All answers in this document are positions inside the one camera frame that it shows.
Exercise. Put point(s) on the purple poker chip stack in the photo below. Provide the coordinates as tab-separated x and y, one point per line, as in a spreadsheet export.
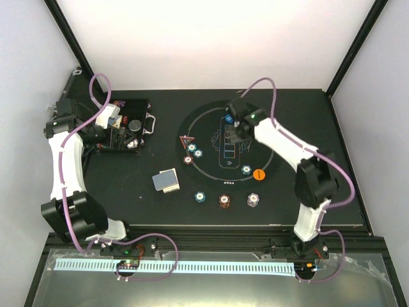
253	200

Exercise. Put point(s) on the light blue slotted strip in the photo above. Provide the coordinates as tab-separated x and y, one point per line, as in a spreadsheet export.
182	267

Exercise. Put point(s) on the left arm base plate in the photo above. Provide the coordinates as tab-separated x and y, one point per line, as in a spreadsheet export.
144	247

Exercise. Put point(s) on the deck of playing cards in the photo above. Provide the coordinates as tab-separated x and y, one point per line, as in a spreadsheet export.
166	181

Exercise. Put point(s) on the black poker chip case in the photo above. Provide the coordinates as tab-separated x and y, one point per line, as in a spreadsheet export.
75	107

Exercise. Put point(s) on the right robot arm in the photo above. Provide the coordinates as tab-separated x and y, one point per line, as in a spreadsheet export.
315	183

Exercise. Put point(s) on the purple chips in case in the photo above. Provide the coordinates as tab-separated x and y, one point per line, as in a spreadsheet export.
119	103

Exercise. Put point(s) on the teal poker chip stack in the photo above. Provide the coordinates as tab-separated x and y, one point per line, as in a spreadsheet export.
200	197

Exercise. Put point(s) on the clear dealer button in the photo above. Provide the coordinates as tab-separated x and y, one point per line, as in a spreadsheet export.
135	125

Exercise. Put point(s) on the round black poker mat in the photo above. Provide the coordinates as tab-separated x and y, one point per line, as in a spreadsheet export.
220	167

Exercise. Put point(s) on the blue round blind button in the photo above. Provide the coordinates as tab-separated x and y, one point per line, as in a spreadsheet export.
228	119

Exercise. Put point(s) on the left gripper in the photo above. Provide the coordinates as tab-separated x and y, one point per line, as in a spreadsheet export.
119	142

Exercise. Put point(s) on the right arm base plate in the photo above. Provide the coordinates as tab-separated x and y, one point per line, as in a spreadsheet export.
281	251

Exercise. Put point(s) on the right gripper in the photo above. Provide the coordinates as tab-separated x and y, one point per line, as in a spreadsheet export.
234	138

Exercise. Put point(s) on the orange round blind button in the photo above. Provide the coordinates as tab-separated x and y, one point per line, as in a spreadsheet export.
259	174

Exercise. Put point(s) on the red triangular all-in button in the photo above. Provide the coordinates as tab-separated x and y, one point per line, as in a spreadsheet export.
186	141

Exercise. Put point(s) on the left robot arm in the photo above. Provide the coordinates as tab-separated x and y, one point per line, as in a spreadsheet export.
72	212

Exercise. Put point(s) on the red-brown poker chip stack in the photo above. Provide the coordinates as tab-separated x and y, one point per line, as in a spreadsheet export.
224	201

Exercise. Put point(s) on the red poker chip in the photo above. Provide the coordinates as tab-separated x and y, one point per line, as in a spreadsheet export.
188	159

